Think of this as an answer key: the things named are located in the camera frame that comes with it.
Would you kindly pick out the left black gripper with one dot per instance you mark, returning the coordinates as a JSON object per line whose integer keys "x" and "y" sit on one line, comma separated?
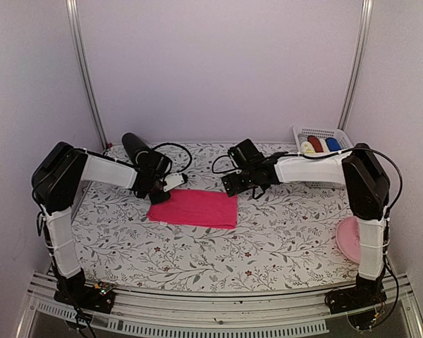
{"x": 156, "y": 200}

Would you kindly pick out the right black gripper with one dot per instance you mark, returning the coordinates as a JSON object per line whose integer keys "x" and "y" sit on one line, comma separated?
{"x": 238, "y": 187}

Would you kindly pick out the green yellow patterned towel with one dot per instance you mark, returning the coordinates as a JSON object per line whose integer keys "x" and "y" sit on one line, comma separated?
{"x": 307, "y": 148}

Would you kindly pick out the pink towel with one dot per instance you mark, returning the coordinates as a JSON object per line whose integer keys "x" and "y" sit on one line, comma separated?
{"x": 197, "y": 208}

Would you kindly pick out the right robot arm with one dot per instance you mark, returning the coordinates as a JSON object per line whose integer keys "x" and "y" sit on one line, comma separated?
{"x": 358, "y": 169}

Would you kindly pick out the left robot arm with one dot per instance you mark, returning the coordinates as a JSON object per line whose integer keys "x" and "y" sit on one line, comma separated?
{"x": 56, "y": 180}

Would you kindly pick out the black cylindrical bottle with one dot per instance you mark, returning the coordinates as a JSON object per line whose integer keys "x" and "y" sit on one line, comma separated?
{"x": 134, "y": 147}

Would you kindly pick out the red item in basket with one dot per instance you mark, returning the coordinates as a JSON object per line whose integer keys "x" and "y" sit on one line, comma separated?
{"x": 316, "y": 144}

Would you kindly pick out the white item in basket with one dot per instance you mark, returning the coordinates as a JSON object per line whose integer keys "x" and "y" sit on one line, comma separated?
{"x": 324, "y": 146}

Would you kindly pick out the white plastic basket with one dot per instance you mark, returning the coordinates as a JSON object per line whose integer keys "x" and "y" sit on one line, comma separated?
{"x": 301, "y": 134}

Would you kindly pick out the blue item in basket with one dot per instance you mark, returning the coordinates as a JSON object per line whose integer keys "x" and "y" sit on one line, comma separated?
{"x": 332, "y": 144}

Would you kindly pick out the pink plate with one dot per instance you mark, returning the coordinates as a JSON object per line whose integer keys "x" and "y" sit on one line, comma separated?
{"x": 348, "y": 239}

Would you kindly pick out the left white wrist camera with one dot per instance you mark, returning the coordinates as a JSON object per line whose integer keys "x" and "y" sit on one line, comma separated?
{"x": 174, "y": 180}

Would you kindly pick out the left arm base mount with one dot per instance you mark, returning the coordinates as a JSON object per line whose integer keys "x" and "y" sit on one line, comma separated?
{"x": 84, "y": 297}

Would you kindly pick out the front aluminium rail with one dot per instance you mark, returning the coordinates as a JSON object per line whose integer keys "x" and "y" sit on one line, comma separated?
{"x": 151, "y": 313}

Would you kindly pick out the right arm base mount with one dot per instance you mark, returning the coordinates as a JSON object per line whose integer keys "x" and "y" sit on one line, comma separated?
{"x": 353, "y": 298}

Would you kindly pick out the left aluminium frame post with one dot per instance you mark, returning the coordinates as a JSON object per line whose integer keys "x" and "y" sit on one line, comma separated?
{"x": 79, "y": 48}

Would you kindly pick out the aluminium frame post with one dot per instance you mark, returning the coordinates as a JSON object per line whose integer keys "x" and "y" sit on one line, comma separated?
{"x": 79, "y": 48}
{"x": 360, "y": 48}

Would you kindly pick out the right aluminium frame post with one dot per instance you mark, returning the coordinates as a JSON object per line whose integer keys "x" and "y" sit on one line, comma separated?
{"x": 360, "y": 48}

